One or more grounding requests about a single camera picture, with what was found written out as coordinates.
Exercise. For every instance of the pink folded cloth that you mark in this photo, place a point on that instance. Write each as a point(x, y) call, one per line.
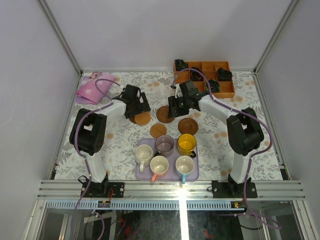
point(94, 88)

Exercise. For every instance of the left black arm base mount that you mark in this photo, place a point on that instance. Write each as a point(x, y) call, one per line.
point(105, 189)

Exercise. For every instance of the dark grooved wooden coaster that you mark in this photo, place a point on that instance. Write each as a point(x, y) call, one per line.
point(188, 126)
point(162, 115)

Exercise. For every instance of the rolled dark sock front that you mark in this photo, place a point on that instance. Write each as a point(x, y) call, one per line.
point(212, 85)

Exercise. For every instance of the light wooden coaster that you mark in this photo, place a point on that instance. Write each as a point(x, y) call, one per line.
point(158, 130)
point(142, 118)

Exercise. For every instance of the rolled dark sock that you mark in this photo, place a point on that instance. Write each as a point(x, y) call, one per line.
point(180, 65)
point(195, 74)
point(224, 75)
point(212, 85)

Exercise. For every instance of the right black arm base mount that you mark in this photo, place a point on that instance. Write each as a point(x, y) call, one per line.
point(228, 190)

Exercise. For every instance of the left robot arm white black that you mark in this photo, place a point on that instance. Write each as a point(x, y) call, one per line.
point(88, 131)

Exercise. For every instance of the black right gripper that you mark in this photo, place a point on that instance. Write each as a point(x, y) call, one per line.
point(172, 101)

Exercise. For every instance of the orange wooden compartment box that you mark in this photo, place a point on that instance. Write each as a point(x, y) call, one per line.
point(208, 71)

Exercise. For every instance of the light wooden coaster front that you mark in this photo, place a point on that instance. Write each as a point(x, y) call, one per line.
point(158, 130)

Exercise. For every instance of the rolled dark sock right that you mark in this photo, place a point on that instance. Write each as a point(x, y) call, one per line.
point(224, 75)

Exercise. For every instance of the yellow mug black rim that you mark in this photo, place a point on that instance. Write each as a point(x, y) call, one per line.
point(186, 144)

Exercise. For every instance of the aluminium front rail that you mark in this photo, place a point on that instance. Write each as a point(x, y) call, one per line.
point(266, 190)

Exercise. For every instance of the cream mug pink handle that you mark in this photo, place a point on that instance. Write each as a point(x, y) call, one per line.
point(159, 166)

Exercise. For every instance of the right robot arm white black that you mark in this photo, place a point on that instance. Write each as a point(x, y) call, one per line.
point(243, 128)

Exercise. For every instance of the purple glass mug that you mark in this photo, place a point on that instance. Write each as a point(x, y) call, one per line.
point(164, 146)

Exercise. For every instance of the cream white mug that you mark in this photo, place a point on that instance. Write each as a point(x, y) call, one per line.
point(143, 156)

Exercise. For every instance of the blue slotted cable duct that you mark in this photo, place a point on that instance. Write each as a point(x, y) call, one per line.
point(138, 205)

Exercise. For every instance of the cream mug blue handle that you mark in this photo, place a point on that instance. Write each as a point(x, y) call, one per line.
point(184, 165)

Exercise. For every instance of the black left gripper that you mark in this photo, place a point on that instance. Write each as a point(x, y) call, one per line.
point(141, 106)

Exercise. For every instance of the rolled dark sock far left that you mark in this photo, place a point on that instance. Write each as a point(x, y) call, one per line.
point(180, 65)

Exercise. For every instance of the rolled dark sock middle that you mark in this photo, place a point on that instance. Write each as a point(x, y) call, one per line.
point(195, 74)

